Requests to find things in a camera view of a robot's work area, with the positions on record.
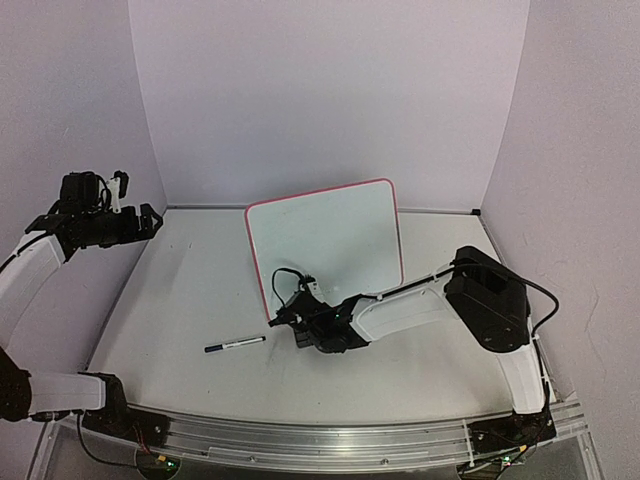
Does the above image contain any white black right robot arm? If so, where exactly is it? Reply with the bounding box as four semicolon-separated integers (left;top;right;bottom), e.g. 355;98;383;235
268;245;549;415

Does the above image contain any pink framed whiteboard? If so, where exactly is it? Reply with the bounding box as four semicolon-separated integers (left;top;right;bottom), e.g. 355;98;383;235
244;178;405;320

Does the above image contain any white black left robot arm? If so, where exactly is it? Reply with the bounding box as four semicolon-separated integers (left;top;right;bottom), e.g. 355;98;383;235
1;170;163;435

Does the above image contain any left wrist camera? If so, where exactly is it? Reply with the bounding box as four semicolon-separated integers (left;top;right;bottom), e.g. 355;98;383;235
106;170;129;214

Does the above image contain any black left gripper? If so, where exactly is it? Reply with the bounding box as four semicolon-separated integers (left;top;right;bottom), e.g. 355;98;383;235
81;200;162;247

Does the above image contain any aluminium table edge rail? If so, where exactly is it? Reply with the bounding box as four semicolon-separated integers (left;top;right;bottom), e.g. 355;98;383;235
167;205;482;217

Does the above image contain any white whiteboard marker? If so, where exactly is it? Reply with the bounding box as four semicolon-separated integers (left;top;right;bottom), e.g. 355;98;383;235
203;335;266;354

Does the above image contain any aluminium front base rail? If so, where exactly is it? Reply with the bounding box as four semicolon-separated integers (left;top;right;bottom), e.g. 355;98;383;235
49;394;586;474

